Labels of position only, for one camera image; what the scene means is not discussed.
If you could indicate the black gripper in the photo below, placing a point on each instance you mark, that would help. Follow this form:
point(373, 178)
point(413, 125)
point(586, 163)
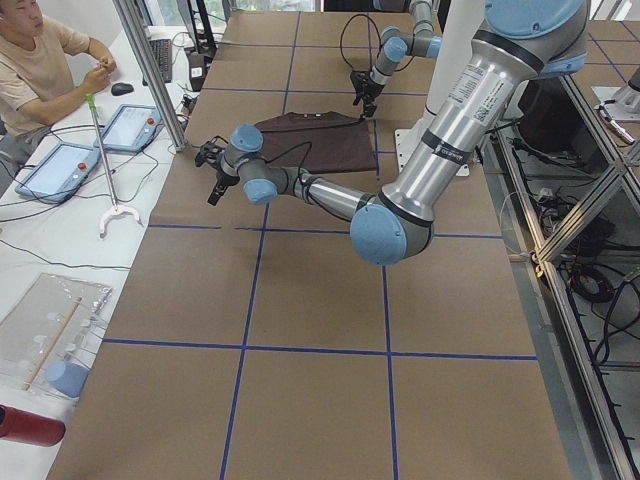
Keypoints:
point(223, 177)
point(363, 84)

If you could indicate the dark brown t-shirt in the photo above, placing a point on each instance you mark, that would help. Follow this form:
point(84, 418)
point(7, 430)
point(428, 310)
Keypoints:
point(327, 142)

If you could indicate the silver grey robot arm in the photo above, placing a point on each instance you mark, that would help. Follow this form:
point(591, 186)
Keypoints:
point(517, 41)
point(394, 46)

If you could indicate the white reacher grabber stick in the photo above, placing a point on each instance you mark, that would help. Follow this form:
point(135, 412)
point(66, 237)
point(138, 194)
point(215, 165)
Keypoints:
point(117, 209)

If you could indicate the blue teach pendant far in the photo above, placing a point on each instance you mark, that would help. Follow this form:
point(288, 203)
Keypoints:
point(131, 128)

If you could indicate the blue teach pendant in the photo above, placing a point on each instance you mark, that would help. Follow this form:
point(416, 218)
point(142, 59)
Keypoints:
point(60, 174)
point(131, 128)

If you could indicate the black computer mouse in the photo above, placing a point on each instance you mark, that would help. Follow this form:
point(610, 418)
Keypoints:
point(121, 88)

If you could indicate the black keyboard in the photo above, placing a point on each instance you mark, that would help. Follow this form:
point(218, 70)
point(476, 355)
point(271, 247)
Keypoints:
point(162, 52)

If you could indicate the blue teach pendant near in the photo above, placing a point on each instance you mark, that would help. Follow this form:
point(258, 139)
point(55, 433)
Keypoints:
point(60, 174)

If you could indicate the seated man in beige shirt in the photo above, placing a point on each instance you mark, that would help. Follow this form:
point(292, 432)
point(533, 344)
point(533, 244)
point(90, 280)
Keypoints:
point(37, 88)

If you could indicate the clear plastic bag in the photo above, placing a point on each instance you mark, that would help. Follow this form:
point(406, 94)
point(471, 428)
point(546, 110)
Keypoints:
point(58, 318)

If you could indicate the blue plastic cup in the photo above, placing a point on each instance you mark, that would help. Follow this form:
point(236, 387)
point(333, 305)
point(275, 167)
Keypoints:
point(67, 377)

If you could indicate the red bottle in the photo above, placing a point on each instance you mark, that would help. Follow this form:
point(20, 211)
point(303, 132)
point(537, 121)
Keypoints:
point(27, 427)

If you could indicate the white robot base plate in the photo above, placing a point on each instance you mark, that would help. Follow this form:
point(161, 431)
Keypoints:
point(411, 143)

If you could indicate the aluminium frame post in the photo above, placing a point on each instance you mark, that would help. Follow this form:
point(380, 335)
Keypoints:
point(134, 31)

